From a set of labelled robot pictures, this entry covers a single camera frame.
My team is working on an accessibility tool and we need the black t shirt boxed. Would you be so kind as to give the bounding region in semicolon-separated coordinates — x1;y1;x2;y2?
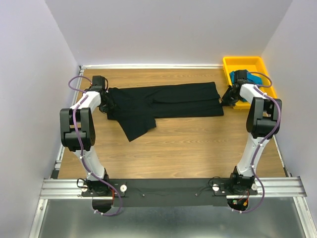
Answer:
107;82;224;141

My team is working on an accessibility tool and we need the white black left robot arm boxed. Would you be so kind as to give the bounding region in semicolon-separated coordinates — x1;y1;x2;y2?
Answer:
59;76;118;196

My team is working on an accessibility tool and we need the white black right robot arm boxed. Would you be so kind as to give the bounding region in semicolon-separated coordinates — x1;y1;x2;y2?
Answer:
220;70;282;195

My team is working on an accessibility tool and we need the teal t shirt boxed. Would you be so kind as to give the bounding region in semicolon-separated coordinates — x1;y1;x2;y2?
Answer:
229;69;262;102

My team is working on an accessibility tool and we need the yellow plastic bin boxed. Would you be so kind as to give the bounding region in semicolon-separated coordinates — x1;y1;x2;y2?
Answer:
222;56;277;110

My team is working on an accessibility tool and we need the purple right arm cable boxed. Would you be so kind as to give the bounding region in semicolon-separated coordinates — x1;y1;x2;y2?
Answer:
232;71;282;214

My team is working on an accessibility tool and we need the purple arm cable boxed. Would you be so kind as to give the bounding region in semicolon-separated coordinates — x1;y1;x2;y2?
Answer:
232;71;282;214
68;75;123;217

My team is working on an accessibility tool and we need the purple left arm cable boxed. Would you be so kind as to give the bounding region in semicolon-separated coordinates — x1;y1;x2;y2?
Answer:
68;75;123;217

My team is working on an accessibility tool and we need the aluminium back edge rail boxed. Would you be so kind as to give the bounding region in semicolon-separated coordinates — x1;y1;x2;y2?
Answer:
80;63;223;69

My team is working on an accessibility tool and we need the aluminium left side rail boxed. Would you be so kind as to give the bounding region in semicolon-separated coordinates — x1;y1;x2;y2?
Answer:
50;69;84;179

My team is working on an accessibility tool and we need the aluminium front frame rail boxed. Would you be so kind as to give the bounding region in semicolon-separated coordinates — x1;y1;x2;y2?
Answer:
40;177;307;199

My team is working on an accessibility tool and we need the black mounting base plate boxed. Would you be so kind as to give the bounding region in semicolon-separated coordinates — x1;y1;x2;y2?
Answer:
76;177;257;208

